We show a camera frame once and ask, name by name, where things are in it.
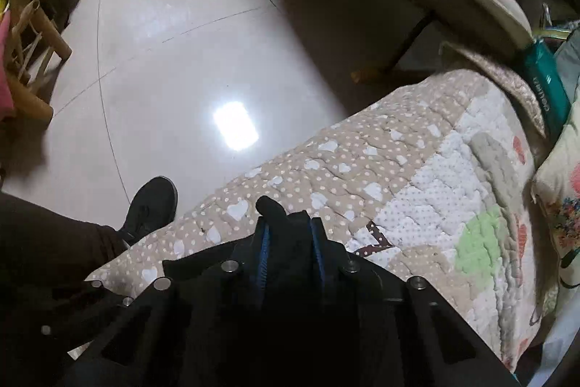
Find green plastic package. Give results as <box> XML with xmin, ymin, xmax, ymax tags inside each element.
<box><xmin>517</xmin><ymin>37</ymin><xmax>572</xmax><ymax>139</ymax></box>

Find person's leg in dark trousers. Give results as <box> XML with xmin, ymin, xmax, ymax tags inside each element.
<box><xmin>0</xmin><ymin>192</ymin><xmax>132</xmax><ymax>387</ymax></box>

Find floral cream pillow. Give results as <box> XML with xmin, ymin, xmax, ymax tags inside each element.
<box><xmin>530</xmin><ymin>97</ymin><xmax>580</xmax><ymax>324</ymax></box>

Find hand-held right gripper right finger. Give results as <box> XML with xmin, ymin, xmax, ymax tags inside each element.
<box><xmin>310</xmin><ymin>215</ymin><xmax>519</xmax><ymax>387</ymax></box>

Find grey-brown patterned blanket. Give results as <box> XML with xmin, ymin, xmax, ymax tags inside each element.
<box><xmin>439</xmin><ymin>41</ymin><xmax>548</xmax><ymax>139</ymax></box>

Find beige heart-print patchwork quilt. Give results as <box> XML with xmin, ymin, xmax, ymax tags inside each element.
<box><xmin>86</xmin><ymin>69</ymin><xmax>559</xmax><ymax>375</ymax></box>

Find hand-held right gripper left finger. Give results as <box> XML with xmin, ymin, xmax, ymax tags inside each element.
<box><xmin>59</xmin><ymin>217</ymin><xmax>273</xmax><ymax>387</ymax></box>

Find wooden chair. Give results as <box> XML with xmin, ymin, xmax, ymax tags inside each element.
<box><xmin>0</xmin><ymin>0</ymin><xmax>73</xmax><ymax>121</ymax></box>

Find dark metal bed leg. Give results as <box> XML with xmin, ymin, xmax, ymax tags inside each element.
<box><xmin>387</xmin><ymin>13</ymin><xmax>436</xmax><ymax>73</ymax></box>

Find person's black shoe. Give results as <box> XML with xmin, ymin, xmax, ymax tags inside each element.
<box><xmin>117</xmin><ymin>176</ymin><xmax>178</xmax><ymax>246</ymax></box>

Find pink cloth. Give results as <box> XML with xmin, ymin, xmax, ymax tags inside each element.
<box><xmin>0</xmin><ymin>17</ymin><xmax>15</xmax><ymax>118</ymax></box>

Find black pants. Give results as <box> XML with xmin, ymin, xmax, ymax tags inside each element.
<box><xmin>162</xmin><ymin>195</ymin><xmax>352</xmax><ymax>324</ymax></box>

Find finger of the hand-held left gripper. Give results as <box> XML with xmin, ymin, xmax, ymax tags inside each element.
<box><xmin>38</xmin><ymin>278</ymin><xmax>137</xmax><ymax>363</ymax></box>

